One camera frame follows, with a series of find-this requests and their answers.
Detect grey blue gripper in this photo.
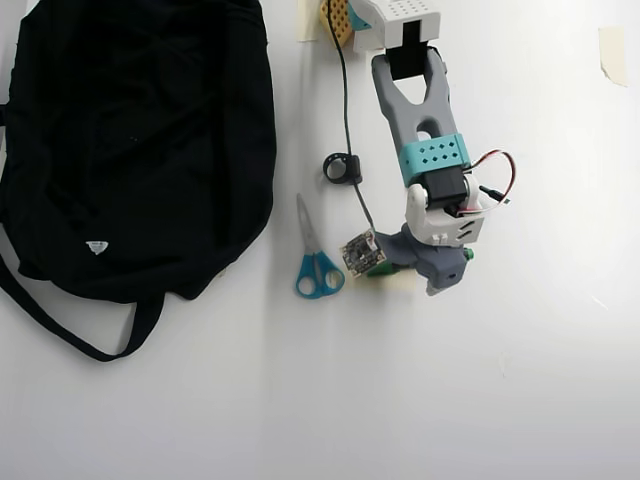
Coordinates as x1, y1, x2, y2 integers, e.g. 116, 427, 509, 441
374, 224, 467, 298

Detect green marker with black barrel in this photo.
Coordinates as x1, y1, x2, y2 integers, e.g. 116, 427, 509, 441
367, 248, 475, 278

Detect yellow perforated robot base part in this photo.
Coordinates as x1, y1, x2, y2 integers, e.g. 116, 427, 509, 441
319, 0, 359, 49

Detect black fabric bag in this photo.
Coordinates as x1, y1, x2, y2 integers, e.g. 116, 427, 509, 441
0, 0, 279, 363

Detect wide beige masking tape strip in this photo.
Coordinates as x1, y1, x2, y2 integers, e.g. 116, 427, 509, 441
349, 272, 419, 294

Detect torn beige masking tape piece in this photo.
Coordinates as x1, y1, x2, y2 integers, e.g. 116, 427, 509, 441
598, 27, 629, 89

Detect narrow beige masking tape strip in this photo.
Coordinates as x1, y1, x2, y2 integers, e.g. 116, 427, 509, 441
296, 0, 324, 44

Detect bare camera circuit board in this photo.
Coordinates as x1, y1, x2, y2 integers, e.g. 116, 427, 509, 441
342, 228, 390, 279

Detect red white servo wires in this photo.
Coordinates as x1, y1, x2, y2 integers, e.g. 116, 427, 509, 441
457, 149, 517, 219

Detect blue handled scissors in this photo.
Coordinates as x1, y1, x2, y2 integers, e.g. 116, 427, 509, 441
292, 192, 346, 301

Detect black plastic ring clip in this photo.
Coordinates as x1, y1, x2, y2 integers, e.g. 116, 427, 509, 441
322, 152, 363, 187

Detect black camera cable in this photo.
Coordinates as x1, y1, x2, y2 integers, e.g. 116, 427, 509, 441
332, 0, 375, 237

